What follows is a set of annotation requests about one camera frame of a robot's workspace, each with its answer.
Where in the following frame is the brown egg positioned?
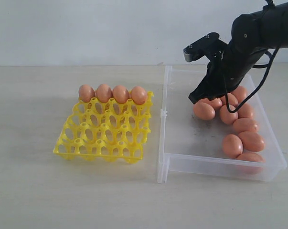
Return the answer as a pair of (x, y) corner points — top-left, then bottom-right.
(238, 131), (265, 152)
(235, 153), (266, 175)
(200, 98), (223, 111)
(222, 134), (243, 158)
(78, 84), (96, 103)
(130, 86), (148, 105)
(231, 86), (247, 104)
(233, 118), (259, 133)
(112, 85), (130, 104)
(193, 102), (215, 121)
(220, 93), (238, 107)
(219, 105), (238, 125)
(96, 84), (113, 103)
(238, 103), (255, 119)

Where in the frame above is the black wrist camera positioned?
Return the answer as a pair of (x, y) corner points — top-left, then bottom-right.
(183, 32), (227, 62)

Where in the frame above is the clear plastic bin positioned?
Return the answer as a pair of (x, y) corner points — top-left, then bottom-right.
(157, 66), (287, 183)

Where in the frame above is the yellow plastic egg tray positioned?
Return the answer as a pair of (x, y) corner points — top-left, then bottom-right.
(53, 91), (154, 164)

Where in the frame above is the black cable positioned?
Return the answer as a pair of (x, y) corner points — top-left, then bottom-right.
(224, 0), (282, 114)

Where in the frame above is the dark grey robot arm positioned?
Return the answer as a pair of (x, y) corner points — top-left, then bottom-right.
(183, 2), (288, 104)

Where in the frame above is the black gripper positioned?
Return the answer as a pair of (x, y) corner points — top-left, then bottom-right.
(188, 51), (251, 104)

